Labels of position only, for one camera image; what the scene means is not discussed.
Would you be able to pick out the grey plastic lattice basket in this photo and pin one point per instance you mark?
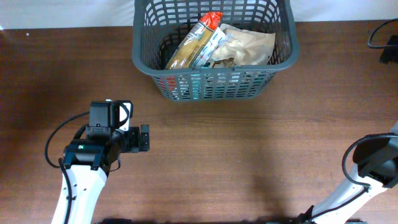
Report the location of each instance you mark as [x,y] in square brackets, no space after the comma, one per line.
[160,26]

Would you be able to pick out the colourful tissue pack bundle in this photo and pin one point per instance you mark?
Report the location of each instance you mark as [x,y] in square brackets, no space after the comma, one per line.
[217,38]

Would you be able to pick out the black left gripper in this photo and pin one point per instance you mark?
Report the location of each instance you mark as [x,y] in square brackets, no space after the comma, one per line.
[135,145]

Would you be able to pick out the red orange pasta package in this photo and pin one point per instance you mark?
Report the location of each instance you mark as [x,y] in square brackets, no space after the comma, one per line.
[195,40]

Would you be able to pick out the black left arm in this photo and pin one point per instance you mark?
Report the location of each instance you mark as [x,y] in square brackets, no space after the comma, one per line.
[87,160]

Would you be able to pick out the beige kraft paper pouch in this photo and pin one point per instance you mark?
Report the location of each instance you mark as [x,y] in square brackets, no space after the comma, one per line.
[246,46]

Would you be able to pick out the light teal wipes packet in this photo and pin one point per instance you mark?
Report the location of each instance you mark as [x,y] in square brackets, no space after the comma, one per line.
[206,86]

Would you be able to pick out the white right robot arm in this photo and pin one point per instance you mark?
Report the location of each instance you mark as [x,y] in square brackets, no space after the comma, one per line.
[370,168]

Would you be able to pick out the brown chocolate snack pouch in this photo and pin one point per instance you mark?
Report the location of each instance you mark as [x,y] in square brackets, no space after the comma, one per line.
[223,63]

